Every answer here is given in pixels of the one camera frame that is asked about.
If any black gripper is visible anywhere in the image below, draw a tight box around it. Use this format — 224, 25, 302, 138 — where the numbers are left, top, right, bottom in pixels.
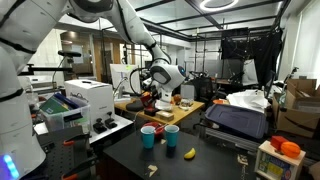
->
147, 85, 160, 107

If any red plastic cup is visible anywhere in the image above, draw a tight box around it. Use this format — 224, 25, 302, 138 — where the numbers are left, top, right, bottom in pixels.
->
140, 94, 152, 107

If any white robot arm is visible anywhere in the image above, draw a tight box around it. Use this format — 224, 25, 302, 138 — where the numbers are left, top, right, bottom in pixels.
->
0, 0, 185, 180

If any blue cup left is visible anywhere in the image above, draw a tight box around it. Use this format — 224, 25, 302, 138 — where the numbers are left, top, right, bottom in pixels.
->
141, 126, 155, 149

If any blue cup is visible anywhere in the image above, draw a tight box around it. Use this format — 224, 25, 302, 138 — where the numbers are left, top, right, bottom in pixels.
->
165, 125, 179, 147
141, 126, 155, 149

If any red bowl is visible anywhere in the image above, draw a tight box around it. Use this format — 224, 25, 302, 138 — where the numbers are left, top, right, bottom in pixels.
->
145, 122, 164, 138

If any blue cup right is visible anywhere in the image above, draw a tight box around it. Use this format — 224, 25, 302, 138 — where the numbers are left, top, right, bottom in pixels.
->
165, 125, 179, 147

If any orange bowl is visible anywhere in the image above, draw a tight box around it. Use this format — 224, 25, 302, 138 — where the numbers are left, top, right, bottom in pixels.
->
213, 99, 229, 104

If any brown football toy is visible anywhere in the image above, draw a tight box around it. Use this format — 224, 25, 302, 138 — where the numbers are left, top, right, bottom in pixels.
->
173, 94, 182, 103

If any tan rectangular box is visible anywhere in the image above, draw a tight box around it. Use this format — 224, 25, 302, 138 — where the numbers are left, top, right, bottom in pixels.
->
156, 111, 174, 121

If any wooden desk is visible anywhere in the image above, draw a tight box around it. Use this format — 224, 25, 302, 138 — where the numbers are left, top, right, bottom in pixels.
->
114, 93, 205, 125

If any white computer monitor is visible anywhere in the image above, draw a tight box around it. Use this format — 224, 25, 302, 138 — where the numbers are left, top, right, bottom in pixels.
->
110, 64, 141, 93

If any white cardboard box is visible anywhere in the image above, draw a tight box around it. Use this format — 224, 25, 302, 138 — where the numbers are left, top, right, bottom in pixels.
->
64, 79, 115, 126

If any yellow toy banana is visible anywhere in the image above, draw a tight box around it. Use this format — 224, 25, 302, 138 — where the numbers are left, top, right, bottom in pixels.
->
184, 148, 196, 160

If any clear plastic storage bin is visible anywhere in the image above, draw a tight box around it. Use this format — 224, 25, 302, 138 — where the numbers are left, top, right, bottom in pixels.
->
40, 94, 90, 133

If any blue plastic bin lid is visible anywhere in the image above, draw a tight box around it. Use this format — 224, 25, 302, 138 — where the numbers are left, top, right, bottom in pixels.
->
205, 104, 268, 139

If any black curtain backdrop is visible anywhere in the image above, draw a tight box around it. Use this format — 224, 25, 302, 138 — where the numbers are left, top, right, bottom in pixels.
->
221, 28, 283, 86

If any red toy block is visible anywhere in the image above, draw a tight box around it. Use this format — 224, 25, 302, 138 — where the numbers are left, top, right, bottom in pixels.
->
270, 136, 287, 150

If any wooden toy box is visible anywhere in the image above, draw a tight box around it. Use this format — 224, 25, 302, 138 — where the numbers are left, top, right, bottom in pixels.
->
255, 140, 306, 180

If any orange toy ball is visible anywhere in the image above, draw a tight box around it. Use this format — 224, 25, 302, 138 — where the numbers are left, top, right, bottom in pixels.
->
280, 141, 301, 158

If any brown cardboard box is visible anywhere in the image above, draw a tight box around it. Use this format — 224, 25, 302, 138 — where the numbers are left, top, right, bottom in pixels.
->
272, 79, 320, 139

